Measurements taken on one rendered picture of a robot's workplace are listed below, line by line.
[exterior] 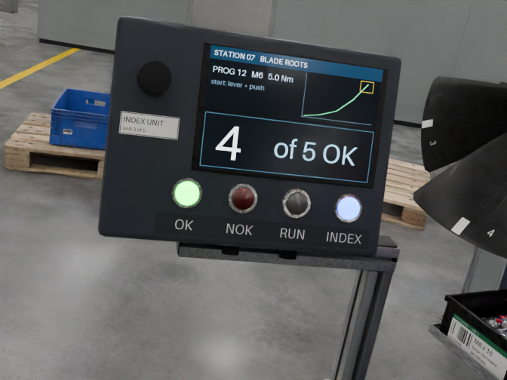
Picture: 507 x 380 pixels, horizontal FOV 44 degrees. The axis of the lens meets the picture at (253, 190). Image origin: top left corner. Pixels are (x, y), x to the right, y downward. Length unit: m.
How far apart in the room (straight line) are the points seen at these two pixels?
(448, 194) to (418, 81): 5.66
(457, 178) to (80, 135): 2.93
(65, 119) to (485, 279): 2.44
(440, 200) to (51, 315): 1.65
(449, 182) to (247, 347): 1.37
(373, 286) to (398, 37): 6.08
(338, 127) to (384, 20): 6.11
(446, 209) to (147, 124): 0.75
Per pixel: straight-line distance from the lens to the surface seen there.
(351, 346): 0.74
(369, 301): 0.72
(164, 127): 0.55
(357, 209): 0.59
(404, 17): 6.72
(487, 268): 2.80
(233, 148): 0.56
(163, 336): 2.40
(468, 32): 6.92
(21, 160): 3.86
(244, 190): 0.56
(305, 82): 0.58
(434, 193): 1.22
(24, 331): 2.40
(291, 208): 0.57
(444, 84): 1.51
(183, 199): 0.55
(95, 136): 3.87
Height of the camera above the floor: 1.31
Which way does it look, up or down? 19 degrees down
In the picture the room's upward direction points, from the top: 10 degrees clockwise
